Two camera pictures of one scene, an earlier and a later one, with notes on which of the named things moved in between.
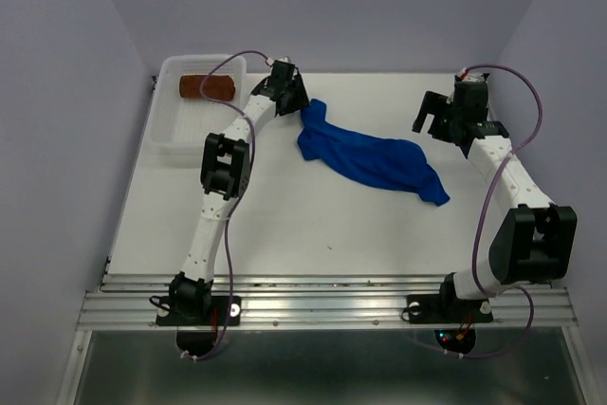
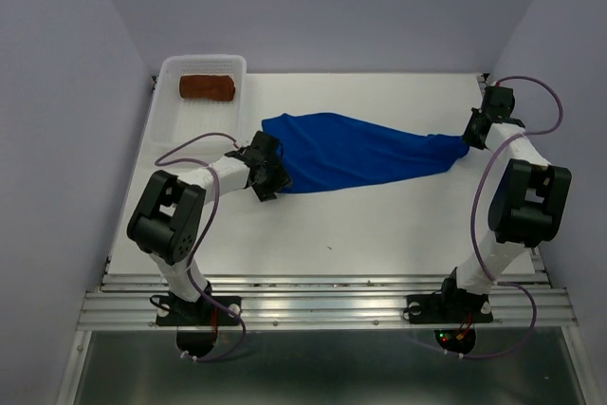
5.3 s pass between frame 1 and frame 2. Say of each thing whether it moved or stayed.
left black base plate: stayed
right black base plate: stayed
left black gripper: moved
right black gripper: moved
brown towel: stayed
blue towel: moved
